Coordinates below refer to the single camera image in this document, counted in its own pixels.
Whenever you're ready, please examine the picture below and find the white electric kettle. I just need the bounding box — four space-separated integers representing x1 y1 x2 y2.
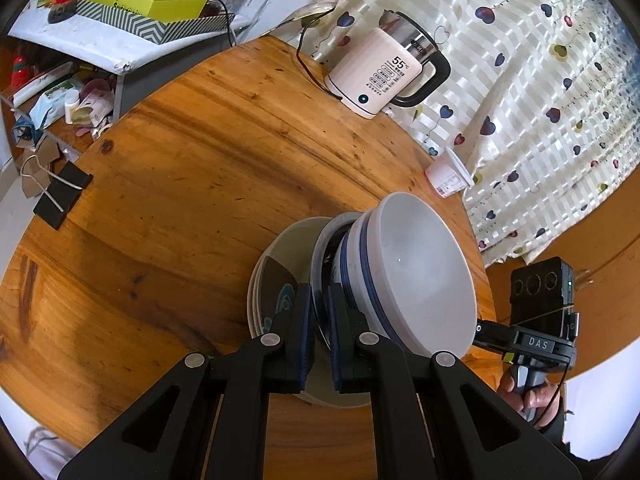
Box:
324 9 452 121

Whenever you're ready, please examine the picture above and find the stainless steel bowl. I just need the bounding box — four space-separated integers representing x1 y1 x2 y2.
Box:
310 212 363 356

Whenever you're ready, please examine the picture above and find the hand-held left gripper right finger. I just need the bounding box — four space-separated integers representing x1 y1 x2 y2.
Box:
327 282 583 480

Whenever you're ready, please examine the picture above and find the white shelf board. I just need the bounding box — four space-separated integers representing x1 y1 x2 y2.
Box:
7 5 251 73

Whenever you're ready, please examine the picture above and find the black binder clip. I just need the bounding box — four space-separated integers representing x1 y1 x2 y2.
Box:
20 155 94 231

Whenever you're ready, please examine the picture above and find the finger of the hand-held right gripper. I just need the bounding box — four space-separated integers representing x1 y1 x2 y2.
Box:
472 320 517 354

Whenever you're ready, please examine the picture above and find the chevron patterned box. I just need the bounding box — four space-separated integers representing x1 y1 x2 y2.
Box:
75 0 228 43

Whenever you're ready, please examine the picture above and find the black kettle cable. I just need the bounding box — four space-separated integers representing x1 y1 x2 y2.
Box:
295 2 346 98

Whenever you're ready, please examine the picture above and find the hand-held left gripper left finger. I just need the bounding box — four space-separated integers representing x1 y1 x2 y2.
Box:
57 282 313 480

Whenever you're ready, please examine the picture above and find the white plastic tub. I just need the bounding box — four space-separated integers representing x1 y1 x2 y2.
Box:
425 147 473 198

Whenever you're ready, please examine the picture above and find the heart-print striped curtain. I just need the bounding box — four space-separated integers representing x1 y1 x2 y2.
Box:
300 0 640 266

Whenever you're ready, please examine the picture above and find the person's right hand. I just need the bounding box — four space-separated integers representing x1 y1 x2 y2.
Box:
500 372 566 429

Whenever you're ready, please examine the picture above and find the red toy under shelf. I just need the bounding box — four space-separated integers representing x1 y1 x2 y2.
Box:
10 52 31 86

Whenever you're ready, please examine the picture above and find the blue tissue pack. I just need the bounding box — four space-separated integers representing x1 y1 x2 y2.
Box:
30 80 83 126

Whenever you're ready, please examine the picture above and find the large white blue-striped bowl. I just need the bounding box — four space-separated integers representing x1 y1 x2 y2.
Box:
362 191 477 356

